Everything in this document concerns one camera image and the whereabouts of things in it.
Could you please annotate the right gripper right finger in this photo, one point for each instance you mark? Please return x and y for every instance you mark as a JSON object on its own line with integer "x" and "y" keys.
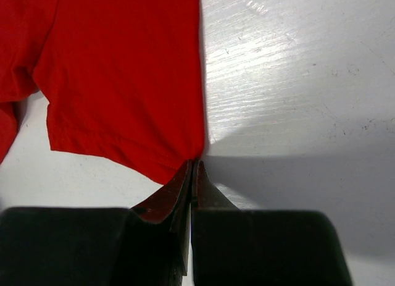
{"x": 233, "y": 246}

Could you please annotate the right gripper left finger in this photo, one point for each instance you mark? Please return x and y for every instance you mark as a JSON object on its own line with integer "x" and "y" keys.
{"x": 144, "y": 245}

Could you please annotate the red t-shirt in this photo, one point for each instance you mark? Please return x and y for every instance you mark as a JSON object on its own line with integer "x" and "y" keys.
{"x": 122, "y": 78}

